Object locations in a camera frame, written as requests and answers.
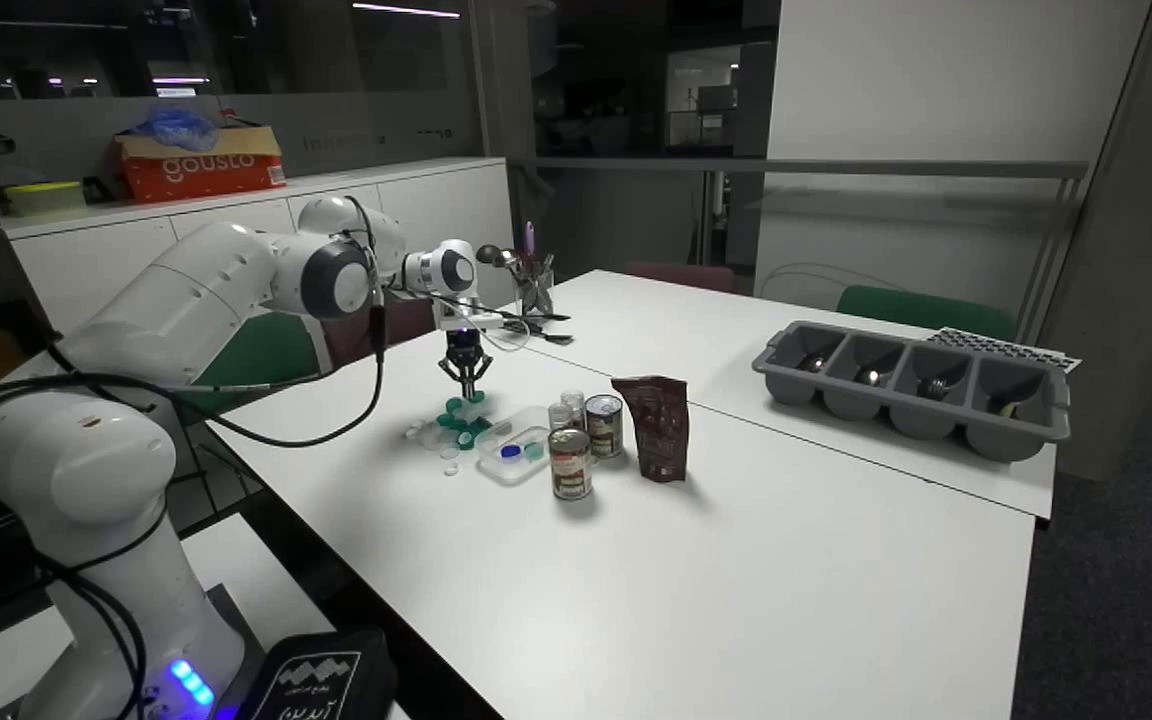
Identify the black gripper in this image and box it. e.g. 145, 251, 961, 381
436, 294, 490, 403

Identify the clear plastic container tray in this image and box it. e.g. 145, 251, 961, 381
471, 420, 555, 493

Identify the red chair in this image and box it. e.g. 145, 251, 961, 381
333, 294, 439, 363

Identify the clear glass jar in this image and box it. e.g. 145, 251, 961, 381
547, 386, 586, 430

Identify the metal utensil holder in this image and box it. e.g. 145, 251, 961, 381
508, 271, 561, 337

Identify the metal ladle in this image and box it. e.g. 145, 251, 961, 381
471, 241, 529, 292

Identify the labelled jar with lid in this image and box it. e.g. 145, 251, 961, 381
547, 420, 598, 502

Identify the metal can pull tab lid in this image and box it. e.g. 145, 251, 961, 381
579, 386, 629, 461

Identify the purple spatula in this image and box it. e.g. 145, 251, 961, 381
516, 217, 544, 274

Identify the brown foil pouch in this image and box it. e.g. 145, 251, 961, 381
606, 371, 694, 483

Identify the black box zigzag logo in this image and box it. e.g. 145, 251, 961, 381
245, 623, 399, 720

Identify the orange cardboard box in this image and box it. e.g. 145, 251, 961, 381
110, 124, 286, 207

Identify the blue plastic bag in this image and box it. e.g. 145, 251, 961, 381
130, 102, 227, 151

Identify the metal railing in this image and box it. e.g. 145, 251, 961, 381
529, 151, 1093, 189

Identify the grey cutlery tray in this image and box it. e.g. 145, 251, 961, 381
749, 317, 1074, 463

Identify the yellow green flat item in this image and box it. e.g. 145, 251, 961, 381
0, 174, 86, 221

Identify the perforated grey sheet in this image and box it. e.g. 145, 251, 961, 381
928, 322, 1085, 375

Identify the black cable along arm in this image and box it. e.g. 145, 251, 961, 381
0, 298, 396, 456

